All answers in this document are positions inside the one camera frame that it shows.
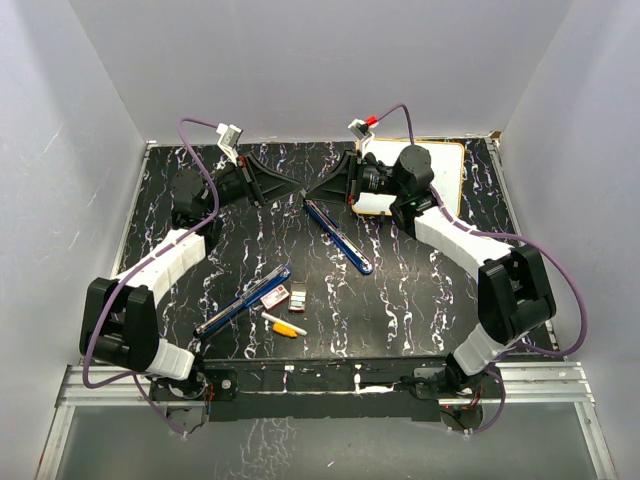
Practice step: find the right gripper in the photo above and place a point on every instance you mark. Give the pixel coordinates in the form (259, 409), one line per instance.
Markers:
(334, 187)

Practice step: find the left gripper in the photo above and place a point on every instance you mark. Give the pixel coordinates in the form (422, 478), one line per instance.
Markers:
(273, 189)

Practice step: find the red white staple box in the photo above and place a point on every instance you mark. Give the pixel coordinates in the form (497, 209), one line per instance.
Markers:
(275, 297)

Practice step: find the staple tray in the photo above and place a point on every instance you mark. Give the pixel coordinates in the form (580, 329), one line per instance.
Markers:
(297, 298)

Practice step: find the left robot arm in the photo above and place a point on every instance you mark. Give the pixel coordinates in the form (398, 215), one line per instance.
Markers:
(120, 323)

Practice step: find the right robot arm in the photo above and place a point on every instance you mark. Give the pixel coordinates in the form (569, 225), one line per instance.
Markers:
(514, 294)

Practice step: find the white marker pen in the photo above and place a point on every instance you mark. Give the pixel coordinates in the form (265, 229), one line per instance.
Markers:
(283, 323)

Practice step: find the yellow marker cap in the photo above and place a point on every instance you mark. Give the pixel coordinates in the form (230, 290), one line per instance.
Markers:
(284, 330)

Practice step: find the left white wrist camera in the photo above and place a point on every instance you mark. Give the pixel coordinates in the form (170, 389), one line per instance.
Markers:
(229, 136)

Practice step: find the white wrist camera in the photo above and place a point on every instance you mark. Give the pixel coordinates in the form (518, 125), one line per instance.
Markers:
(363, 131)
(229, 136)

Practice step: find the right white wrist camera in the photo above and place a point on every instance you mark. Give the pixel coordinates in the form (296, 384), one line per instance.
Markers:
(363, 131)

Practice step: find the small whiteboard orange frame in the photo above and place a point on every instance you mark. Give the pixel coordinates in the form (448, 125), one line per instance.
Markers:
(446, 161)

